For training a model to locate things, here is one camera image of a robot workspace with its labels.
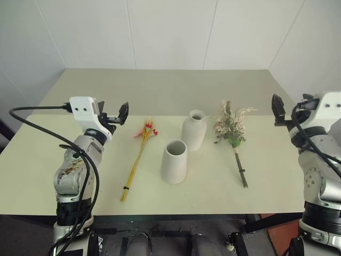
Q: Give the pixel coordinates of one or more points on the white tapered ceramic vase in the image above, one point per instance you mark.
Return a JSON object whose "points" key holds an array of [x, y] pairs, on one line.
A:
{"points": [[174, 165]]}

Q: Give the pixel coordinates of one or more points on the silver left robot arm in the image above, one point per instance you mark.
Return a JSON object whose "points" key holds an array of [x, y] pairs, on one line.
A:
{"points": [[77, 162]]}

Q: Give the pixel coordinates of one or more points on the red-brown floor mat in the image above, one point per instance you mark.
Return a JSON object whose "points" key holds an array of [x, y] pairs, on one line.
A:
{"points": [[279, 240]]}

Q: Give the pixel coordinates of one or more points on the white bottle-shaped ceramic vase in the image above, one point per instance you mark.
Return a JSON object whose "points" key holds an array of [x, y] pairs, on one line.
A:
{"points": [[194, 130]]}

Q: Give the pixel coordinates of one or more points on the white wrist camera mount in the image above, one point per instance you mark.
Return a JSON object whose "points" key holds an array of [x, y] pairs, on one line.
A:
{"points": [[329, 105], [83, 108]]}

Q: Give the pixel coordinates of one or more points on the dried green pink flower bouquet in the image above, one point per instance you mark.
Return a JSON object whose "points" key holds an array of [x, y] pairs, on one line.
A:
{"points": [[229, 128]]}

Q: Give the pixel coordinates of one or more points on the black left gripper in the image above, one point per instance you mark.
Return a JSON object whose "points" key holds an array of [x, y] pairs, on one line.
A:
{"points": [[109, 125]]}

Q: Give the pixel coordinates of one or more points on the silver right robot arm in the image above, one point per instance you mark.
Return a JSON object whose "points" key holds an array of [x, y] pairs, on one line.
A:
{"points": [[317, 170]]}

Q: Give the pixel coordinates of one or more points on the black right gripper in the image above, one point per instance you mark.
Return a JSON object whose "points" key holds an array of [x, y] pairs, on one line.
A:
{"points": [[309, 105]]}

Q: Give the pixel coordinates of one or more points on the black metal table frame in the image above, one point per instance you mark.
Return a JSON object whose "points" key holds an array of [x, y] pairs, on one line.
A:
{"points": [[239, 241]]}

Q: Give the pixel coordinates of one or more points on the yellow-stemmed red flower bunch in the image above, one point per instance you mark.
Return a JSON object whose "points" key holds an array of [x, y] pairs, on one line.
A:
{"points": [[138, 157]]}

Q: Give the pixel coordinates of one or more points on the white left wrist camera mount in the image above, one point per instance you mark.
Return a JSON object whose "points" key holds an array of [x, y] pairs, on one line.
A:
{"points": [[83, 108]]}

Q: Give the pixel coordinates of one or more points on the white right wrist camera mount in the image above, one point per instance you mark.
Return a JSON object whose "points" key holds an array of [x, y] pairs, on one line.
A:
{"points": [[329, 105]]}

